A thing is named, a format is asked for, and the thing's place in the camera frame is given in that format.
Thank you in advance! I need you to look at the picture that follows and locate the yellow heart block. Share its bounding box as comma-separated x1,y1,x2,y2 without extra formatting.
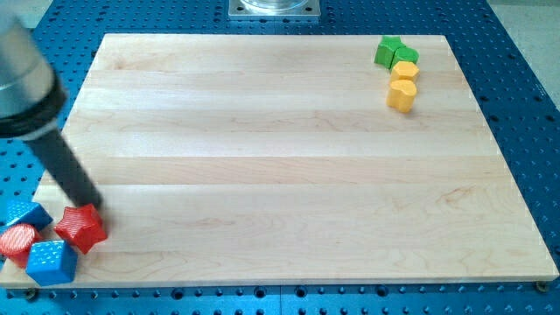
386,80,417,113

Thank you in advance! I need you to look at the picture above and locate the red star block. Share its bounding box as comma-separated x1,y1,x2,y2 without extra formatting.
53,204,108,255

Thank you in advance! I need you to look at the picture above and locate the light wooden board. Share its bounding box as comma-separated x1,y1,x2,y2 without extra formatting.
63,34,558,288

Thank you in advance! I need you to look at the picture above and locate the blue perforated table plate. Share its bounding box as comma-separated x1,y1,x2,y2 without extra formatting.
1,0,559,314

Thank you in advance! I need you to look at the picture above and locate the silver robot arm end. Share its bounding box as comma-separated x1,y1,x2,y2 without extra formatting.
1,9,67,138

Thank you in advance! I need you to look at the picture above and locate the black pusher rod tool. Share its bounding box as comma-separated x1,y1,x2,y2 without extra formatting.
24,129,103,207

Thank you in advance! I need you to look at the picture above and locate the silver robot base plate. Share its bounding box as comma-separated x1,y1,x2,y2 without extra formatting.
228,0,320,18

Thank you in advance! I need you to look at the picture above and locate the red circle block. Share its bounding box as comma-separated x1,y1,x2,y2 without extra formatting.
1,223,43,269

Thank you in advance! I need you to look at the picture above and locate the blue cube block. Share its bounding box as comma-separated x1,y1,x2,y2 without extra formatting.
25,240,78,286

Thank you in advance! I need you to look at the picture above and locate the yellow hexagon block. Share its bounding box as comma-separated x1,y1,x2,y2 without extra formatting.
390,61,420,82

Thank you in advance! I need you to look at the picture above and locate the blue triangle block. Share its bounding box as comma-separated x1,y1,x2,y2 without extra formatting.
5,200,53,231

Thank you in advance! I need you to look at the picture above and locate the green circle block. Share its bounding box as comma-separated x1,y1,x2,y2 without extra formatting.
390,46,419,69

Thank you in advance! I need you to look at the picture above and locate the green star block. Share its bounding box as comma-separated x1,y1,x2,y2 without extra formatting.
374,35,405,69

